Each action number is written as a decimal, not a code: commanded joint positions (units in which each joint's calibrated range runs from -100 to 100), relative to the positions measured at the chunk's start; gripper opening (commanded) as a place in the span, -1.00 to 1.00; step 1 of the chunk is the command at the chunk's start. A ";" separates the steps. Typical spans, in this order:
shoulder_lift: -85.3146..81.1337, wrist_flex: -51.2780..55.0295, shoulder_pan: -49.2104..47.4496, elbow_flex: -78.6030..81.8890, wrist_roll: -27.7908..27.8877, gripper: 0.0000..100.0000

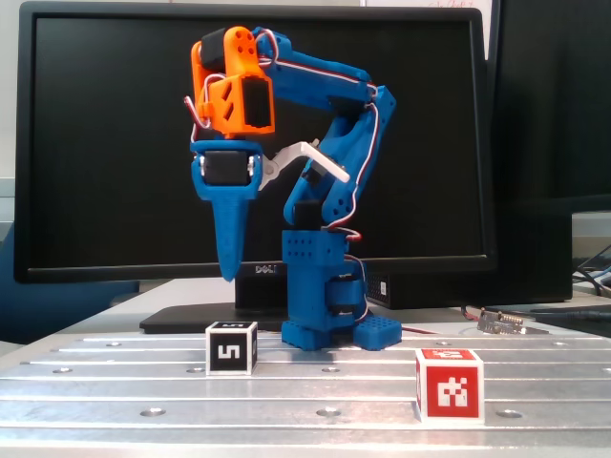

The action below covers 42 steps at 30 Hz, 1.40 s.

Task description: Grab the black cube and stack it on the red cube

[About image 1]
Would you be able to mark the blue and orange robot arm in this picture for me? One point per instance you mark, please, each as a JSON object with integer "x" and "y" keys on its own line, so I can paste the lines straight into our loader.
{"x": 310, "y": 286}

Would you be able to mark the black unbranded monitor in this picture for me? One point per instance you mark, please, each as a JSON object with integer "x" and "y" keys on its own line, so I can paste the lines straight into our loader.
{"x": 563, "y": 95}

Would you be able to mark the red cube with white marker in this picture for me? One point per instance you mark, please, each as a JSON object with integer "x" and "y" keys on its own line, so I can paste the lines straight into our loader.
{"x": 451, "y": 391}

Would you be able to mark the small bare circuit board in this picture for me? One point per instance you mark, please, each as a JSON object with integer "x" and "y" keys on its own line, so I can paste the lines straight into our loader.
{"x": 499, "y": 323}

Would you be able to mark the blue tapered moving gripper finger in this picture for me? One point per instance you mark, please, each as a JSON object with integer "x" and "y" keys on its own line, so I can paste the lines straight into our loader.
{"x": 230, "y": 229}

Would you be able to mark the white mounted wrist camera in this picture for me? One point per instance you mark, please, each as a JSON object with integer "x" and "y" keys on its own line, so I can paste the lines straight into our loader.
{"x": 291, "y": 155}

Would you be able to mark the blue chair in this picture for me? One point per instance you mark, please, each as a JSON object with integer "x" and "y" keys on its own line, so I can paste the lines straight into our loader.
{"x": 48, "y": 305}

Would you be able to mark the black Dell monitor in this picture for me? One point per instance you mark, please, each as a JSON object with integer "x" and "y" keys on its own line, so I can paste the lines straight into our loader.
{"x": 119, "y": 143}

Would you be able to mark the blue gripper body black servo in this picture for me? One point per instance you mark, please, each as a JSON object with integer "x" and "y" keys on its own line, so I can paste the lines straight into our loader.
{"x": 225, "y": 170}

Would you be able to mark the black cube with white marker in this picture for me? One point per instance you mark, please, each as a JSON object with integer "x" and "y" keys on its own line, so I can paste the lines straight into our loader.
{"x": 229, "y": 353}

